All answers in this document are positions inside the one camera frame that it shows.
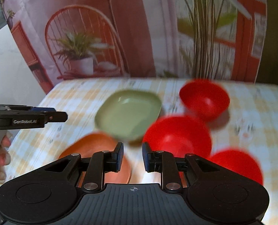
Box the orange square plate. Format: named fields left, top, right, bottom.
left=58, top=132, right=132, bottom=184

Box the red bowl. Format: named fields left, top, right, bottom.
left=201, top=148, right=264, bottom=185
left=142, top=115, right=212, bottom=158
left=179, top=79, right=231, bottom=122

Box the person's left hand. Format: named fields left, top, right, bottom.
left=0, top=135, right=11, bottom=184

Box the checkered floral tablecloth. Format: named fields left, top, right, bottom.
left=5, top=78, right=278, bottom=224

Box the far green square plate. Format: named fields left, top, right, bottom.
left=95, top=89, right=162, bottom=142

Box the printed room scene backdrop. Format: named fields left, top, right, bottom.
left=0, top=0, right=267, bottom=92

